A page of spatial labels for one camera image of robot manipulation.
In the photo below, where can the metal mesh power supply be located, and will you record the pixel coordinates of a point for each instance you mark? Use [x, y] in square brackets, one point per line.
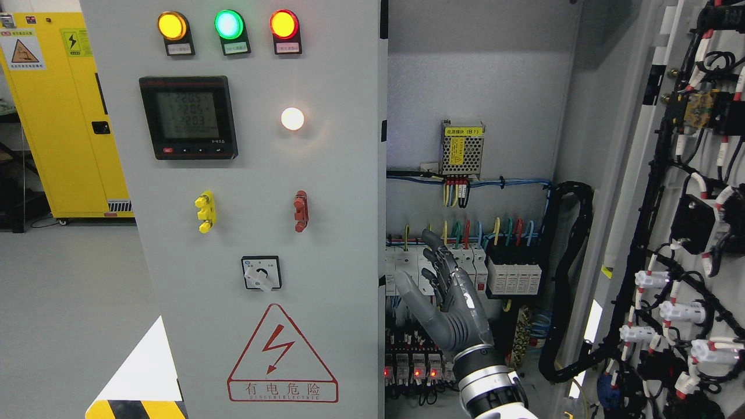
[462, 146]

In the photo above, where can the white indicator lamp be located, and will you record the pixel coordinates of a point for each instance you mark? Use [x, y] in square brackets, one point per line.
[292, 118]

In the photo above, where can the grey cabinet door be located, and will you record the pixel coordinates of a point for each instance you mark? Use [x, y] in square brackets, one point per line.
[334, 71]
[647, 301]

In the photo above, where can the black digital power meter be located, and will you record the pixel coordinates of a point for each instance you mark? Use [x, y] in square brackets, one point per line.
[189, 117]

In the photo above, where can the yellow safety storage cabinet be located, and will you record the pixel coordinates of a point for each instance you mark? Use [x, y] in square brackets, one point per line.
[53, 78]

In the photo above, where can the red terminal post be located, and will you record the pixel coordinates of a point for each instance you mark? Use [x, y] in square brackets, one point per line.
[301, 211]

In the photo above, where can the lower relay terminal row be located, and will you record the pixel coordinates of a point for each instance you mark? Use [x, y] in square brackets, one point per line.
[412, 360]

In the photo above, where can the yellow indicator lamp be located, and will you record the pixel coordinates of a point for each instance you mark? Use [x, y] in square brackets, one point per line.
[172, 25]

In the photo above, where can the green indicator lamp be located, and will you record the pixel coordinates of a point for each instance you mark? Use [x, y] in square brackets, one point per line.
[229, 24]

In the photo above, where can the grey black robot hand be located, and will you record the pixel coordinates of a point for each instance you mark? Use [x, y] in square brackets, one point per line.
[460, 324]

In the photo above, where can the yellow terminal post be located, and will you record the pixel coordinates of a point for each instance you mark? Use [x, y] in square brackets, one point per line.
[205, 204]

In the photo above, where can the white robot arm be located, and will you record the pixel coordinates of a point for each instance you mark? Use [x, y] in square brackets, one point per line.
[485, 387]

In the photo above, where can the black white rotary switch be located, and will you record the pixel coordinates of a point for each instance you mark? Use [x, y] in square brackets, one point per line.
[261, 272]

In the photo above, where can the black surge protector block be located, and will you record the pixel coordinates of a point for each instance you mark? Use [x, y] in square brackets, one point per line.
[514, 271]

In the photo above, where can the white breaker and socket row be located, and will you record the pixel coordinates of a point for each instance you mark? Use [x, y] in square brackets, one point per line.
[411, 261]

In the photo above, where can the red indicator lamp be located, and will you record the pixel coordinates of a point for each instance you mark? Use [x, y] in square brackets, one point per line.
[284, 24]

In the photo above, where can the red electric hazard sticker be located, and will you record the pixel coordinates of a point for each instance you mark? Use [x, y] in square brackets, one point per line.
[278, 364]

